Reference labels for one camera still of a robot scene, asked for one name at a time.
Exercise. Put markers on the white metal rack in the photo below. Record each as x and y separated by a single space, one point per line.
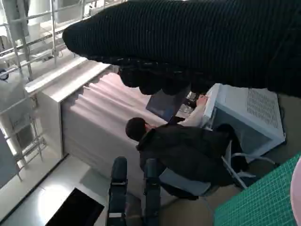
21 54

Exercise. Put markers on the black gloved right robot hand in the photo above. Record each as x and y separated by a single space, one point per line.
188 40

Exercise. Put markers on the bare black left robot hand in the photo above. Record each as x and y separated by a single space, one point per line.
118 174

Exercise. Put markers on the dark laptop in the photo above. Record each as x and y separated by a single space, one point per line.
162 106

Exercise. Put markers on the green cutting mat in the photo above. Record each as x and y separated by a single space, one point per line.
256 202

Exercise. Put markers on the black flat monitor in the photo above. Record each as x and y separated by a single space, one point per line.
75 209

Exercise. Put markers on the person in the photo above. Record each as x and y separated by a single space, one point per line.
183 150

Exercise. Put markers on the white mesh cabinet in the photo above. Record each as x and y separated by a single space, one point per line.
256 110

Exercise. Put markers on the pink bowl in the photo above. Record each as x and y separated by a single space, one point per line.
296 195

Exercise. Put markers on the teal seat chair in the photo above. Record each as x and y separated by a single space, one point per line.
185 181

